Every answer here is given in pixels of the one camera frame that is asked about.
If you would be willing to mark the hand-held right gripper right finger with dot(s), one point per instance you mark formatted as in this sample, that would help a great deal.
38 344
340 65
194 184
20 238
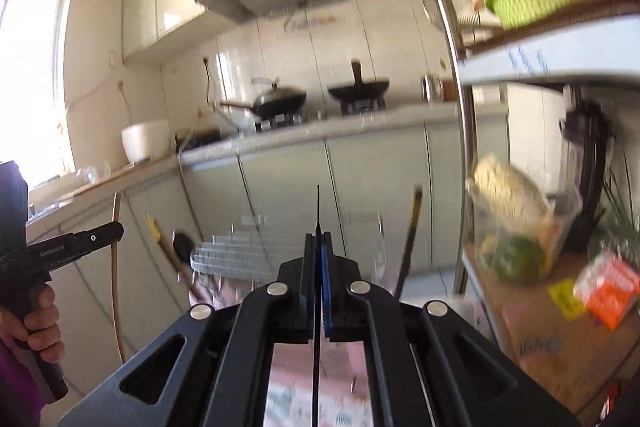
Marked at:
326 292

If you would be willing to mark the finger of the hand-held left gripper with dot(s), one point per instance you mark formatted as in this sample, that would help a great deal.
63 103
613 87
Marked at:
75 241

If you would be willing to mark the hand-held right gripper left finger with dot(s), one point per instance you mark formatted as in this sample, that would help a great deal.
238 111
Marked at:
300 292

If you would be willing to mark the light wooden chopstick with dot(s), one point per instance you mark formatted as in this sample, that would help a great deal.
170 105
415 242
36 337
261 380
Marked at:
116 267

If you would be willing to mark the clear plastic spoon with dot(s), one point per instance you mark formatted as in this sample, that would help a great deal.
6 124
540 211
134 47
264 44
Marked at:
380 252

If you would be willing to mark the pink plastic drip tray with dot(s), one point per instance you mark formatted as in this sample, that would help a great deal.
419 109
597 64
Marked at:
345 362

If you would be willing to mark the thin black chopstick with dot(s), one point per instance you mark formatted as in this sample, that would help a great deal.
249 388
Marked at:
318 212

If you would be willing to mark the gold-tipped brown chopstick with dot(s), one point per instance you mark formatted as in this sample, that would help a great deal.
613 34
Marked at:
157 234

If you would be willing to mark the dark chopstick with gold band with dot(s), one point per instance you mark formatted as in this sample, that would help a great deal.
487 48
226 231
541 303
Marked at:
411 237

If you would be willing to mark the black spoon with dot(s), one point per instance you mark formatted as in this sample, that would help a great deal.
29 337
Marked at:
182 247

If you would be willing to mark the person's left forearm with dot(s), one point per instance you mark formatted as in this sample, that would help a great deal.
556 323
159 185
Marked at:
15 387

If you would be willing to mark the person's left hand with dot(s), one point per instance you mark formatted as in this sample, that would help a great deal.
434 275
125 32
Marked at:
45 322

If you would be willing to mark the floral printed tablecloth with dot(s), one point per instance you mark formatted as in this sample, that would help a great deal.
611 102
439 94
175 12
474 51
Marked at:
287 407

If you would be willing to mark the white rice cooker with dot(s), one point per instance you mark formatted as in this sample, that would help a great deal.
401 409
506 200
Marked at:
145 142

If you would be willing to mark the pale green base cabinets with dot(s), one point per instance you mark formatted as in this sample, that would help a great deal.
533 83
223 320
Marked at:
370 172

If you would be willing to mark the kitchen window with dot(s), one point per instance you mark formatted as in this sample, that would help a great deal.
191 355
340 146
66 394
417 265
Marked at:
25 72

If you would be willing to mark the gas stove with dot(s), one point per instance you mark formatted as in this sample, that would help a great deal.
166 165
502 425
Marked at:
320 114

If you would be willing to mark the black wok with lid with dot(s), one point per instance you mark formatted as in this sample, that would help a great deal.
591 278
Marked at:
277 101

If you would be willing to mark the clear bag of vegetables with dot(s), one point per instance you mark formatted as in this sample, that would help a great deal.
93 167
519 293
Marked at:
515 217

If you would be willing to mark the cardboard box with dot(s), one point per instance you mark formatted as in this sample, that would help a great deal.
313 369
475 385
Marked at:
540 337

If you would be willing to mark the metal cup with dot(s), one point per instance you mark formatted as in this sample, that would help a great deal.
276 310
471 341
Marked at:
431 88

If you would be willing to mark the chrome shelf pole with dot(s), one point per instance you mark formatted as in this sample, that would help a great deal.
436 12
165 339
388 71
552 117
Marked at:
445 32

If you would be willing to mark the orange packet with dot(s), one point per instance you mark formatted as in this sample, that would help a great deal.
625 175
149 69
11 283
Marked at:
612 289

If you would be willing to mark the black blender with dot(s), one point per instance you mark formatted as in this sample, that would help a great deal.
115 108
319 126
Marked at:
587 142

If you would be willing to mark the printed white shelf board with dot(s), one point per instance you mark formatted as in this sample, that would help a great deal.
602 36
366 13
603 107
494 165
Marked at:
550 64

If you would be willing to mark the brown wooden shelf board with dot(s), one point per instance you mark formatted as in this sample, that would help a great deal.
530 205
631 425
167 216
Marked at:
560 23

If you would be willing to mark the green plastic basket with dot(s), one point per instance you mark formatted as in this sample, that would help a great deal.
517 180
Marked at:
535 2

